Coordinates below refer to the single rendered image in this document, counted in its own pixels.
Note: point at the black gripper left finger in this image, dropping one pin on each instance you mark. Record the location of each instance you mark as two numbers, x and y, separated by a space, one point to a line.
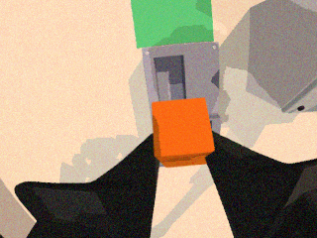
121 202

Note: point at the orange l-shaped part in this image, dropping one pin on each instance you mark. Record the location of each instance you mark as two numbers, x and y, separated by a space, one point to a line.
182 132

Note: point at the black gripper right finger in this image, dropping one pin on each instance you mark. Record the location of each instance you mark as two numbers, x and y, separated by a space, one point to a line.
256 191

